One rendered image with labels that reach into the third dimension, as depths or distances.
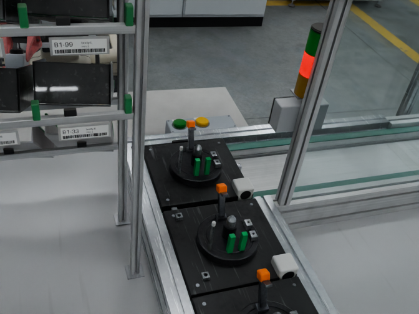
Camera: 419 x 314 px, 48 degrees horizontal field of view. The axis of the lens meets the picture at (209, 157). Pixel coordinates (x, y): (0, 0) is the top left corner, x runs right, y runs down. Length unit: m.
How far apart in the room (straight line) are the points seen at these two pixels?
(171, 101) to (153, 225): 0.71
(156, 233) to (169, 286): 0.14
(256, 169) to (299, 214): 0.20
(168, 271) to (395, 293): 0.56
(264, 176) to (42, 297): 0.66
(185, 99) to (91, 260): 0.78
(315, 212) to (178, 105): 0.67
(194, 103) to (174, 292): 0.89
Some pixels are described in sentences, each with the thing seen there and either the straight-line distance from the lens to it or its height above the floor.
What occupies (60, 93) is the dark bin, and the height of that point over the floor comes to 1.32.
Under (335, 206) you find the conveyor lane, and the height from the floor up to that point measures 0.93.
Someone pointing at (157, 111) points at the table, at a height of 0.86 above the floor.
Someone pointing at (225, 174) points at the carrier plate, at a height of 0.97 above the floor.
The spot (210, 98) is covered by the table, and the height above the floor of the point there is 0.86.
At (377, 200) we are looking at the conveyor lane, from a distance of 1.40.
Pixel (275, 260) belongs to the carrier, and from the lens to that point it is 1.05.
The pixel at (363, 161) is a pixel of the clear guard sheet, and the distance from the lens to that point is 1.27.
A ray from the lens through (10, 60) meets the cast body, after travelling 1.22.
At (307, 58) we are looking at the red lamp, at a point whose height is 1.35.
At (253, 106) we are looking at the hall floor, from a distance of 3.42.
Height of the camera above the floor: 1.78
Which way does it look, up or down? 38 degrees down
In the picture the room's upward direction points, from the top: 8 degrees clockwise
